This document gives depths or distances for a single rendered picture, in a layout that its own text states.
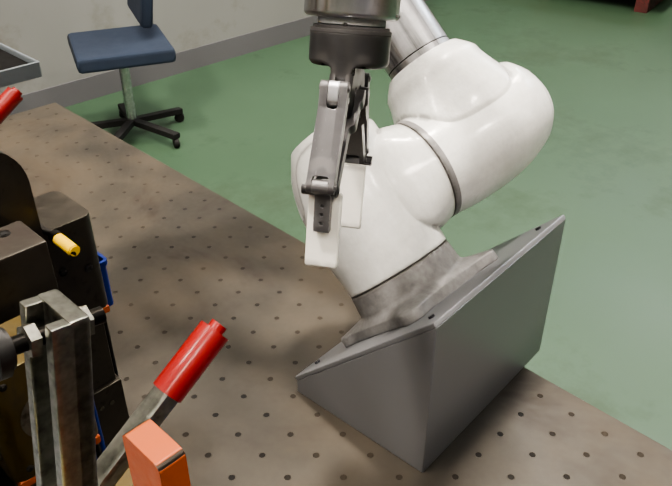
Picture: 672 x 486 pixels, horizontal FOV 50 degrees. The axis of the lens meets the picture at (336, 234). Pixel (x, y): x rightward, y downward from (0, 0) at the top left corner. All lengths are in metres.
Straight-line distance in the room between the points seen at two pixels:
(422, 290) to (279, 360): 0.30
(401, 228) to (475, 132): 0.17
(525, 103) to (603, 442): 0.47
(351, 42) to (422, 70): 0.36
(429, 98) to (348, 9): 0.37
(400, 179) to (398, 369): 0.24
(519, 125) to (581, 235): 1.86
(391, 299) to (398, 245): 0.07
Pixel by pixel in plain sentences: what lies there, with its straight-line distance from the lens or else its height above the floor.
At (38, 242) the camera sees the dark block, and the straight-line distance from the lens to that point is 0.66.
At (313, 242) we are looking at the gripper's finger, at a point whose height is 1.09.
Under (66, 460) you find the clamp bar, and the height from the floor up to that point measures 1.13.
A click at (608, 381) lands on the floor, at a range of 2.23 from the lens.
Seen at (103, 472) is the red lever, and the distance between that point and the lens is 0.49.
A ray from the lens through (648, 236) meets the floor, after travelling 2.94.
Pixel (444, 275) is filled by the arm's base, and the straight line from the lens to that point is 0.93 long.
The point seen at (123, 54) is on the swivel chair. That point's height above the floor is 0.46.
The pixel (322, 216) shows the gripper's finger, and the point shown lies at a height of 1.12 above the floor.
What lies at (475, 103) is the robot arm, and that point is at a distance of 1.00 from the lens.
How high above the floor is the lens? 1.45
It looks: 32 degrees down
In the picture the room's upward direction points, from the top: straight up
